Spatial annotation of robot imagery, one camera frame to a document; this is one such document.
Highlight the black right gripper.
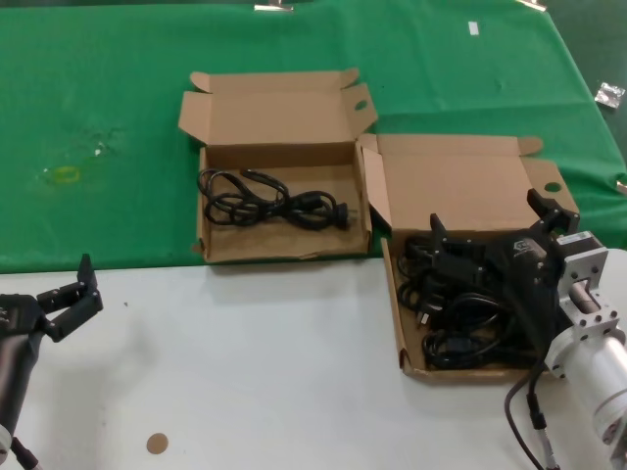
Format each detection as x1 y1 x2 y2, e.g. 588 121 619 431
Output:
429 187 581 354

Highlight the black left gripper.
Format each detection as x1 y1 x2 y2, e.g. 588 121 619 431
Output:
0 253 105 432

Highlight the black power cable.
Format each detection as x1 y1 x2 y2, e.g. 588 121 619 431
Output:
421 325 536 372
396 234 445 327
443 291 521 340
196 167 353 232

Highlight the cardboard box with round hole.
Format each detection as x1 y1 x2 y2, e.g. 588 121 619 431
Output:
359 132 582 388

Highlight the cardboard box with oval hole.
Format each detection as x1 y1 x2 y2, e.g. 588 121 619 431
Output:
176 68 379 263

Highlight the green table cloth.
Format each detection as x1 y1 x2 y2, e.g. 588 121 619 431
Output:
0 0 627 273

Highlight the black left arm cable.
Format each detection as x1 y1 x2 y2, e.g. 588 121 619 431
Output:
9 435 41 470

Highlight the dark grey robot cable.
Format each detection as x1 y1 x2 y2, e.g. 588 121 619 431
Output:
504 359 551 470

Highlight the robot cable with silver connector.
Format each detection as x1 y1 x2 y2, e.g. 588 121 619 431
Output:
526 376 561 470

